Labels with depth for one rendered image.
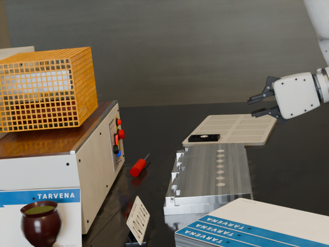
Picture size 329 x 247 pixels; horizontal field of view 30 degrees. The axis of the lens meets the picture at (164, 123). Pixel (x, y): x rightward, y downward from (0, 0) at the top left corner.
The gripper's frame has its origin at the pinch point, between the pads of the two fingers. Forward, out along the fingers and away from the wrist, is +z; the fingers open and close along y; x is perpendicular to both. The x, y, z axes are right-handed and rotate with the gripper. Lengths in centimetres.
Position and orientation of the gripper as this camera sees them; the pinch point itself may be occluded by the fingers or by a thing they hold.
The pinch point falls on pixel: (257, 106)
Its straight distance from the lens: 158.6
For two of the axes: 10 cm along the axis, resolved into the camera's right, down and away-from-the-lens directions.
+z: -9.4, 2.9, 1.6
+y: 3.2, 9.3, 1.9
